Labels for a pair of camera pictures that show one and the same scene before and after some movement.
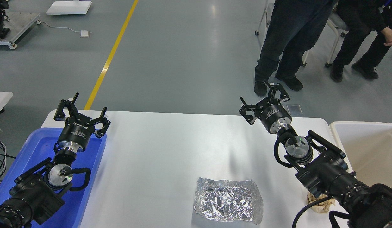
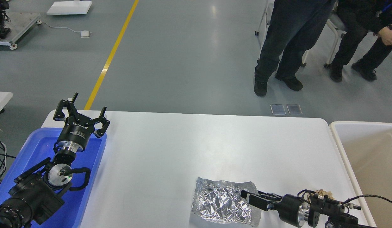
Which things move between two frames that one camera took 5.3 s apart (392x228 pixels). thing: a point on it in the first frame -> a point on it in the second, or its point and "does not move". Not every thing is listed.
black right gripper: [272, 114] -> [291, 211]
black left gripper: [78, 127] does not move
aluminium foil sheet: [228, 200] does not move
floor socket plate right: [294, 109] does not move
